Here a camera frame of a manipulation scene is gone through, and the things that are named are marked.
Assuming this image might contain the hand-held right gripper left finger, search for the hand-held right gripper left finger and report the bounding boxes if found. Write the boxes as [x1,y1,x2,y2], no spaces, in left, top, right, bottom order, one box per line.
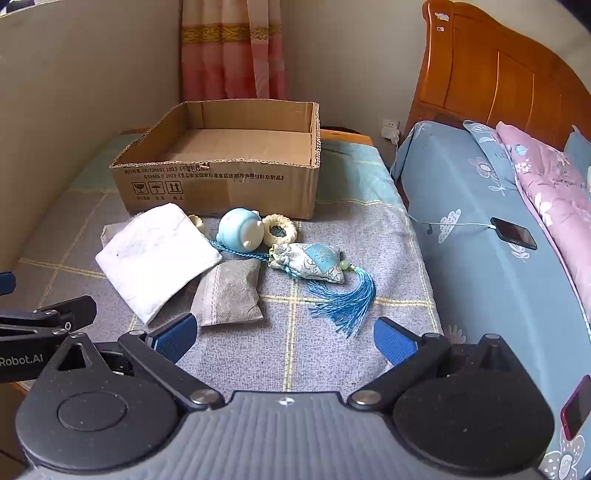
[44,313,226,411]

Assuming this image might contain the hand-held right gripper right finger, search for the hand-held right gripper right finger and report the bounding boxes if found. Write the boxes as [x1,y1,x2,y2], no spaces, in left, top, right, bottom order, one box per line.
[347,318,534,411]

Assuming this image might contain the white cloth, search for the white cloth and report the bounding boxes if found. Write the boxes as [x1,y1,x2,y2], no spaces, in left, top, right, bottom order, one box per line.
[95,203,223,325]

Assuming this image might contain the blue embroidered sachet with tassel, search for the blue embroidered sachet with tassel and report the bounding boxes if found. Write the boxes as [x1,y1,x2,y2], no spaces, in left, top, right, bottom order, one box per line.
[210,239,377,339]

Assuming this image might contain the light blue teapot toy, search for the light blue teapot toy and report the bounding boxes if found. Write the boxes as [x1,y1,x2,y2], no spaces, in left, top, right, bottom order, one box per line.
[216,208,265,252]

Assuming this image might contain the cardboard box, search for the cardboard box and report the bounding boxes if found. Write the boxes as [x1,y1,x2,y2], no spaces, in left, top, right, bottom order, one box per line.
[109,100,321,220]

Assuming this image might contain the blue floral bed sheet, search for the blue floral bed sheet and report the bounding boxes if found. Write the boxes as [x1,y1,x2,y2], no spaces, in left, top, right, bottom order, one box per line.
[390,121,591,480]

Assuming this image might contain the plaid blanket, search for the plaid blanket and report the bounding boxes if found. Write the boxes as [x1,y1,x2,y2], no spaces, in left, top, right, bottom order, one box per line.
[18,134,446,398]

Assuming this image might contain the black smartphone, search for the black smartphone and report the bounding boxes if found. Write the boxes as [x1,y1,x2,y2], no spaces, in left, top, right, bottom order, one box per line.
[489,217,539,251]

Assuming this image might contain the red smartphone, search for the red smartphone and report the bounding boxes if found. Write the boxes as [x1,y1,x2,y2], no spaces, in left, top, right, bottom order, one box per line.
[560,375,591,441]

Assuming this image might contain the wooden bedside table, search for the wooden bedside table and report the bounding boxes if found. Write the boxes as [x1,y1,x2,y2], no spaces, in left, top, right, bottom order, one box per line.
[318,129,374,146]

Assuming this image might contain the blue floral pillow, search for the blue floral pillow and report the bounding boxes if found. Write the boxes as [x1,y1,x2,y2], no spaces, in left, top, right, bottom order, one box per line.
[463,120,518,191]

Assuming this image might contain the pink floral pillow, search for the pink floral pillow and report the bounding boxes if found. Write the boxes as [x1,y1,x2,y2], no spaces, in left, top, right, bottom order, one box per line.
[496,121,591,319]

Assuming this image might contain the plain blue pillow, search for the plain blue pillow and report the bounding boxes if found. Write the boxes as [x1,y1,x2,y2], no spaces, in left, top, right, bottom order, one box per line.
[563,124,591,176]

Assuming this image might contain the pink patterned curtain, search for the pink patterned curtain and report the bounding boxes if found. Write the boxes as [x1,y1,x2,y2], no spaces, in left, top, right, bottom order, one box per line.
[180,0,289,101]

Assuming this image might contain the wooden headboard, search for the wooden headboard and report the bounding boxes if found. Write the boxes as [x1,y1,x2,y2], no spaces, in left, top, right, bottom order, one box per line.
[402,0,591,153]

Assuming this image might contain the white charging cable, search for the white charging cable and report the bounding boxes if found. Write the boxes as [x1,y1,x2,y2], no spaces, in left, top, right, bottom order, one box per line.
[389,136,497,232]

